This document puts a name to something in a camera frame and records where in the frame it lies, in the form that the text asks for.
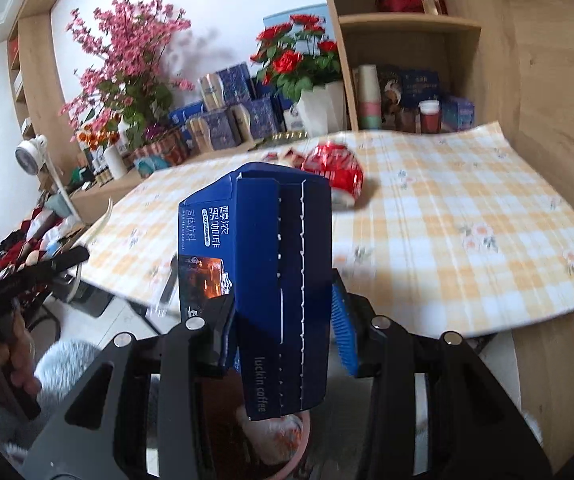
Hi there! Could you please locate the white flower pot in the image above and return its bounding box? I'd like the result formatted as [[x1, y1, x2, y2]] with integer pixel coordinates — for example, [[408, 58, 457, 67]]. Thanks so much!
[[296, 81, 348, 138]]

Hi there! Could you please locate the yellow plaid tablecloth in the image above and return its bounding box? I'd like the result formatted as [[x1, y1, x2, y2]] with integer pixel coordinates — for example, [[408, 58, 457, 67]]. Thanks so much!
[[81, 122, 574, 336]]

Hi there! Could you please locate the red cigarette box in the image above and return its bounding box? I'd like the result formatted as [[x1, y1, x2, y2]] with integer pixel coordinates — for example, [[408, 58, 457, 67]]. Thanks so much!
[[277, 148, 305, 169]]

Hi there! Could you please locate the crushed red soda can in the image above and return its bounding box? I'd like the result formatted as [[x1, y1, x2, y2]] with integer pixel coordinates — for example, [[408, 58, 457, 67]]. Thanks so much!
[[300, 141, 364, 208]]

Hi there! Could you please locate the person's hand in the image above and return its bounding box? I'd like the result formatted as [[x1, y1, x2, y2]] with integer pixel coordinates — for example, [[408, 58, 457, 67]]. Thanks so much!
[[0, 310, 42, 402]]

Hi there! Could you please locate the pink blossom plant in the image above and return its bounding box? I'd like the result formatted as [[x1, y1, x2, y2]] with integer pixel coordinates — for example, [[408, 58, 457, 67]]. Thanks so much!
[[60, 0, 194, 152]]

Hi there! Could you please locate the red white cup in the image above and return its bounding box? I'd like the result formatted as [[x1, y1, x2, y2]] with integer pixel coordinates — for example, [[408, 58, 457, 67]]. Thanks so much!
[[418, 100, 441, 133]]

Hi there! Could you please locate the blue box on shelf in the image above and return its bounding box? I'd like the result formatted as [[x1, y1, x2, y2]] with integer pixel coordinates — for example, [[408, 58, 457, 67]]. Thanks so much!
[[441, 96, 475, 132]]

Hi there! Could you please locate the blue gold gift box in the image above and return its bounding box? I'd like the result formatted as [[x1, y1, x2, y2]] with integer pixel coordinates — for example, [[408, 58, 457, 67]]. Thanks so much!
[[186, 110, 241, 154], [229, 96, 281, 141], [198, 63, 255, 112]]

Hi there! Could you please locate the floral white plastic bag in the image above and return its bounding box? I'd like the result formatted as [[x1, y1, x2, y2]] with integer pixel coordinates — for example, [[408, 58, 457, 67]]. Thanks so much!
[[236, 405, 304, 466]]

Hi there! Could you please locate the white desk fan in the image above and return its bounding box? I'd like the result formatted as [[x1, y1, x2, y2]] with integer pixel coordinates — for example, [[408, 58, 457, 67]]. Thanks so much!
[[14, 134, 83, 222]]

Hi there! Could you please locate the red rose bouquet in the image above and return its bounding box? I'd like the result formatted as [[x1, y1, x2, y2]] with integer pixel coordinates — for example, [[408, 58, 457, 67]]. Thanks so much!
[[250, 14, 342, 103]]

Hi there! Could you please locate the white slim vase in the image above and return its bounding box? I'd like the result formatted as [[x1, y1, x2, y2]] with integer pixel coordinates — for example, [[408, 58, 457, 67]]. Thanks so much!
[[104, 144, 127, 180]]

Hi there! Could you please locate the maroon trash bin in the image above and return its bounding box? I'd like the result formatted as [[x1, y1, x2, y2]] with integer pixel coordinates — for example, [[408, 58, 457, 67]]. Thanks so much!
[[201, 370, 310, 479]]

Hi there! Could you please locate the woven flower basket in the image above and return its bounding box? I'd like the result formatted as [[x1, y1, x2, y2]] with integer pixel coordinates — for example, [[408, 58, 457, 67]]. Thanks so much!
[[132, 128, 191, 178]]

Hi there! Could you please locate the stack of paper cups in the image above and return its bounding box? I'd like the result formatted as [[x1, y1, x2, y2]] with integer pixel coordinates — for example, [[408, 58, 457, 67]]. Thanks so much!
[[357, 64, 381, 130]]

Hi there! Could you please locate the grey fluffy cushion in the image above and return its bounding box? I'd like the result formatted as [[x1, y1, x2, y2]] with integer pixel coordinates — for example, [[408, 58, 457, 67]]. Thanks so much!
[[0, 339, 100, 466]]

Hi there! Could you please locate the wooden shelf unit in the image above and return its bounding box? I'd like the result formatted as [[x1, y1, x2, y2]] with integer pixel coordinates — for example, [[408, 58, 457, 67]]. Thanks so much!
[[327, 0, 520, 132]]

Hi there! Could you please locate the blue coffee box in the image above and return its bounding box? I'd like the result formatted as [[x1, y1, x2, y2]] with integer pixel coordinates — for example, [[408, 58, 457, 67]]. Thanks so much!
[[177, 162, 333, 420]]

